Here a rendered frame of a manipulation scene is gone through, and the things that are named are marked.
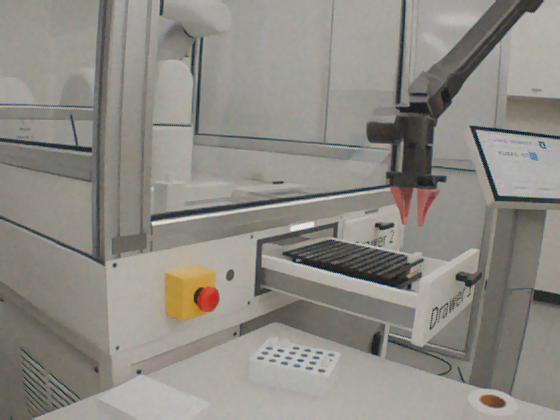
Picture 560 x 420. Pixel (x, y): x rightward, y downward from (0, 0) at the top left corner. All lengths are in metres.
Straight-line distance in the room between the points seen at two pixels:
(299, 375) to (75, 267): 0.37
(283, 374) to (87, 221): 0.36
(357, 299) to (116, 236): 0.40
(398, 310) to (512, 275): 1.13
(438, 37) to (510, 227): 1.18
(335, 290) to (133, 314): 0.34
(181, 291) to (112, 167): 0.21
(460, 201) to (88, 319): 2.09
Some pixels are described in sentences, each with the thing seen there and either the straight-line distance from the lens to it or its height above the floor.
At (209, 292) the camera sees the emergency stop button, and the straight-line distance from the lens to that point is 0.74.
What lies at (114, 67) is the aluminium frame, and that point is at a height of 1.21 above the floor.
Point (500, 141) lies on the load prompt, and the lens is 1.81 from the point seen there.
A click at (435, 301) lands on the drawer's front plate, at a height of 0.89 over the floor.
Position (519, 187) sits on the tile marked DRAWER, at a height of 1.00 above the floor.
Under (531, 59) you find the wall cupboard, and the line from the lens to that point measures 4.19.
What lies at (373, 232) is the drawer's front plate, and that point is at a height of 0.89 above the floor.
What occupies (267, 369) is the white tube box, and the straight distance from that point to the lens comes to 0.74.
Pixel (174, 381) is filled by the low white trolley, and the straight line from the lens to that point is 0.76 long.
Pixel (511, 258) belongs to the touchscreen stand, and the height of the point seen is 0.74.
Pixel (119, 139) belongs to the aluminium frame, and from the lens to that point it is 0.69.
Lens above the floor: 1.14
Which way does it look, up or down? 10 degrees down
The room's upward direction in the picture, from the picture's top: 3 degrees clockwise
